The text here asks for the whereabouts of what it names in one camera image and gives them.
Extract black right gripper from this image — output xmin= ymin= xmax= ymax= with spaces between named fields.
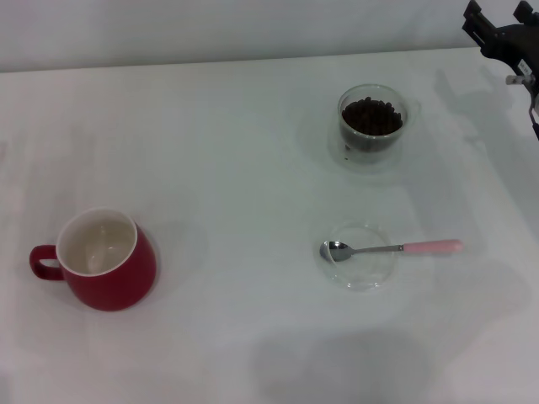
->
xmin=461 ymin=0 xmax=539 ymax=96

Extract dark coffee beans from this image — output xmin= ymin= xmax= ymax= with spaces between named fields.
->
xmin=340 ymin=96 xmax=403 ymax=138

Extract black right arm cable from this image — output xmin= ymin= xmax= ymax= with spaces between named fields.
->
xmin=526 ymin=100 xmax=539 ymax=140

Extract clear glass saucer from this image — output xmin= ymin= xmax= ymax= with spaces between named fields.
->
xmin=316 ymin=221 xmax=399 ymax=291

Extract pink handled metal spoon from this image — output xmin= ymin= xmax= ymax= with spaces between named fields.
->
xmin=318 ymin=238 xmax=464 ymax=262

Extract clear glass cup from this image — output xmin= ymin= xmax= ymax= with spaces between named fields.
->
xmin=338 ymin=83 xmax=422 ymax=153

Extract red ceramic mug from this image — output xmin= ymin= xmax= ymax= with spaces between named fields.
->
xmin=28 ymin=205 xmax=157 ymax=312

